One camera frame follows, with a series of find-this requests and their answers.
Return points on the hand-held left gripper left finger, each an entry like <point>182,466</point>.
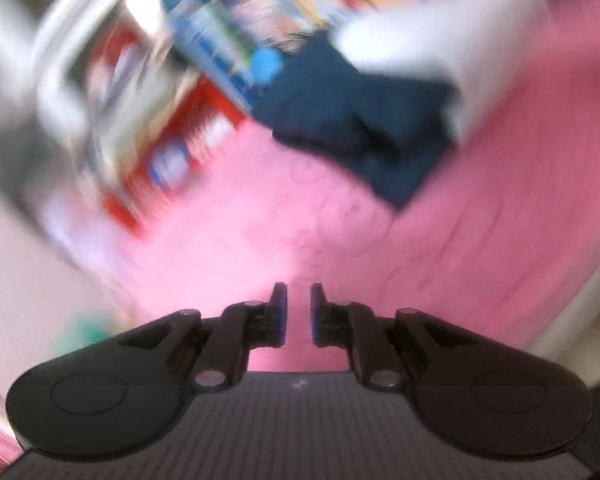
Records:
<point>280,315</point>

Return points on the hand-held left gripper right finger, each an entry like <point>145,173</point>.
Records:
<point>316,315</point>

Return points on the navy and white jacket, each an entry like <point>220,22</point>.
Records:
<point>360,120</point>

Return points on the pink rabbit-print blanket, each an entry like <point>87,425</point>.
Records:
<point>305,240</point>

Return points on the red plastic crate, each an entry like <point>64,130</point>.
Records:
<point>190,125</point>

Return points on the white paper bag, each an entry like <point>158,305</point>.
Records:
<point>80,240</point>

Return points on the small blue plush ball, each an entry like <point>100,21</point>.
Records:
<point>266,66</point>

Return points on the row of tall blue books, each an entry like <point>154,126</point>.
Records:
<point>220,45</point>

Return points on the row of colourful books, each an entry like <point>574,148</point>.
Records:
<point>290,0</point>

